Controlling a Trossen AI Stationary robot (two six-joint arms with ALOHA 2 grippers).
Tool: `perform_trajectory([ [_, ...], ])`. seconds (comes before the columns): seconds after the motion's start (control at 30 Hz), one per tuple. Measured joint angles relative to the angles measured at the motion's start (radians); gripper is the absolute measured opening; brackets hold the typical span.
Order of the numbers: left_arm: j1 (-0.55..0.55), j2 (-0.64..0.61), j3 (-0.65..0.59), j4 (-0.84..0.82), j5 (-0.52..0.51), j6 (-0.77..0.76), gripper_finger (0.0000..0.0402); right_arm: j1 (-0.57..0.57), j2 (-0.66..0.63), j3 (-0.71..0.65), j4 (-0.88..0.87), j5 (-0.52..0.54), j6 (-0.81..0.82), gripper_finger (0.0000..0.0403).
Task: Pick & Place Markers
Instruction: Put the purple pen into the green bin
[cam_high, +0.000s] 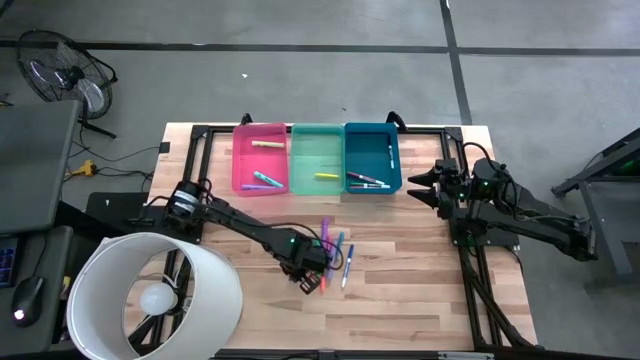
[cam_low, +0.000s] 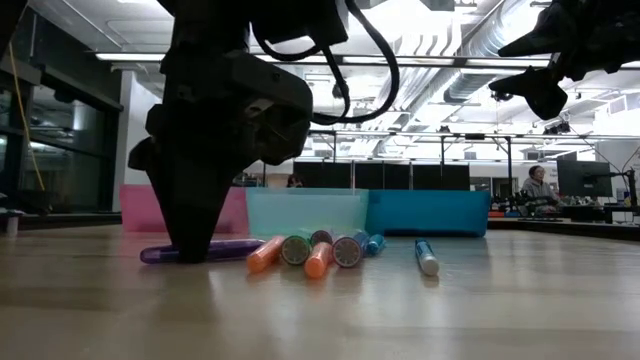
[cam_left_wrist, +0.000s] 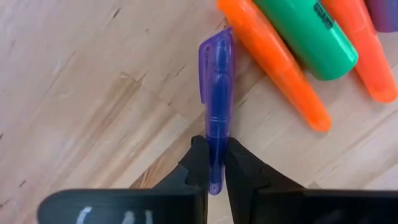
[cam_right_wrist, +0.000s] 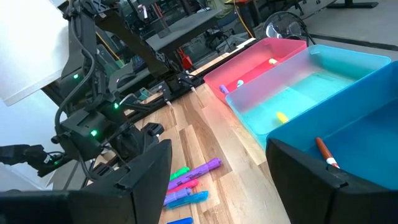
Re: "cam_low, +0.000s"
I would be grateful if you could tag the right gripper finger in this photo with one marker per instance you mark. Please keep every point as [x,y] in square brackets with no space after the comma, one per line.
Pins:
[550,35]
[542,92]

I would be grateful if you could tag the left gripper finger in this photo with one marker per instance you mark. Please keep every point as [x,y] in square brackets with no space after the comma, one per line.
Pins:
[192,210]

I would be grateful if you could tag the dark purple highlighter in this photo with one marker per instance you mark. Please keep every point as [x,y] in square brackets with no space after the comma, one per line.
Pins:
[235,248]

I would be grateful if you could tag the orange highlighter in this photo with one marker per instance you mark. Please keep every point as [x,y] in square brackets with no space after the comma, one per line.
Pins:
[318,260]
[264,255]

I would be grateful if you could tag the green thick marker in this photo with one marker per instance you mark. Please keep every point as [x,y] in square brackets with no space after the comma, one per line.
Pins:
[296,250]

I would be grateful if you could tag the purple thick marker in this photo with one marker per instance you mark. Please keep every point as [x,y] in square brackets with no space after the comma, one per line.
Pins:
[321,236]

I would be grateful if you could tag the lavender thick marker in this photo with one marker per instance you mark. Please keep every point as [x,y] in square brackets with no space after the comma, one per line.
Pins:
[346,251]

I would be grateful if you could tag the teal highlighter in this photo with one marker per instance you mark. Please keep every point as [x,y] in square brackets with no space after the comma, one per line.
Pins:
[375,245]

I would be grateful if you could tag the blue whiteboard marker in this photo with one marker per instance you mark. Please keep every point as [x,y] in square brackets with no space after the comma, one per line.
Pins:
[427,260]

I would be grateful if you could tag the black monitor on arm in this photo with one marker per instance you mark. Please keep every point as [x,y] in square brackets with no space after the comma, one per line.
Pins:
[585,177]

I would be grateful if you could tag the pink plastic bin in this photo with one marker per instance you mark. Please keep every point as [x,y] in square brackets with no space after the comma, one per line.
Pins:
[137,210]

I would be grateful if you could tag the person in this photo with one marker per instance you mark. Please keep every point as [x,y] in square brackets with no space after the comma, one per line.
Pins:
[537,185]
[295,181]

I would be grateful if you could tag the long ceiling light strip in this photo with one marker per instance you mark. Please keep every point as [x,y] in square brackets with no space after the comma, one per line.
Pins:
[130,57]

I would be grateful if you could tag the translucent green plastic bin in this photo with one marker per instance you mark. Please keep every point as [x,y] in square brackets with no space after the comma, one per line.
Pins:
[307,210]

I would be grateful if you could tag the black partition panel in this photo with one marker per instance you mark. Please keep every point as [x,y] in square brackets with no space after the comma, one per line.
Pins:
[325,176]
[442,177]
[382,176]

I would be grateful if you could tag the blue plastic bin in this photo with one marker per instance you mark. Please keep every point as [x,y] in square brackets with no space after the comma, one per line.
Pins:
[430,212]

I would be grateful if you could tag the small white cylinder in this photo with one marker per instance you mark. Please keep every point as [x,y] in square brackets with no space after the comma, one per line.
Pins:
[12,225]

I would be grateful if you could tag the black ceiling camera cluster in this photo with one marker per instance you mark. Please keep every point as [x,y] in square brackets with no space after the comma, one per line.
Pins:
[557,129]

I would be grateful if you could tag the silver ventilation duct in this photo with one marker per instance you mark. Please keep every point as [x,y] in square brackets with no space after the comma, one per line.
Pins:
[475,55]

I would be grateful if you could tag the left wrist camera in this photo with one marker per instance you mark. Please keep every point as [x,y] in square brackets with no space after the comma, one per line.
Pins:
[300,22]

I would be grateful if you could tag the black aluminium table frame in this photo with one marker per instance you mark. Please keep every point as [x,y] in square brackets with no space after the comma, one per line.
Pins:
[60,220]

